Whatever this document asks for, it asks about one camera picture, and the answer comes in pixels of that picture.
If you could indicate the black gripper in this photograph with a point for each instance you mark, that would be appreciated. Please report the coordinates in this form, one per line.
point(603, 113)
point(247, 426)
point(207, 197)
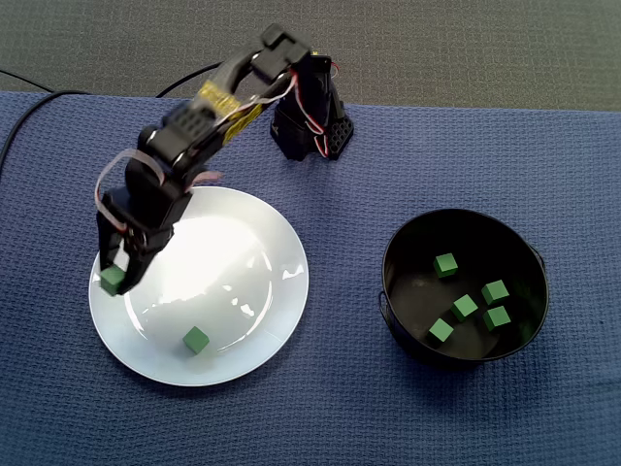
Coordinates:
point(144, 232)

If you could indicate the green cube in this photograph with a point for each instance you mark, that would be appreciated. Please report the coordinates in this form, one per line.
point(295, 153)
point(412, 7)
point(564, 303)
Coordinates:
point(195, 340)
point(446, 266)
point(440, 333)
point(497, 318)
point(464, 308)
point(495, 292)
point(110, 279)

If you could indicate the black robot arm with stickers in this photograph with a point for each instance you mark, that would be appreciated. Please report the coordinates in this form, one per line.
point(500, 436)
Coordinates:
point(291, 136)

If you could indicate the white round plate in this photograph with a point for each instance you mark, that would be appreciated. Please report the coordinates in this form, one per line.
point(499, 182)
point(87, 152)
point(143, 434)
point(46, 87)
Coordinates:
point(233, 272)

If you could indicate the black round container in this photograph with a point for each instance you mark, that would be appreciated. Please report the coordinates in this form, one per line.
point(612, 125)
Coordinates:
point(412, 272)

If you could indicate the blue woven table cloth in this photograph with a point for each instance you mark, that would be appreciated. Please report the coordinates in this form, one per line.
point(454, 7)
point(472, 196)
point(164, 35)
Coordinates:
point(339, 412)

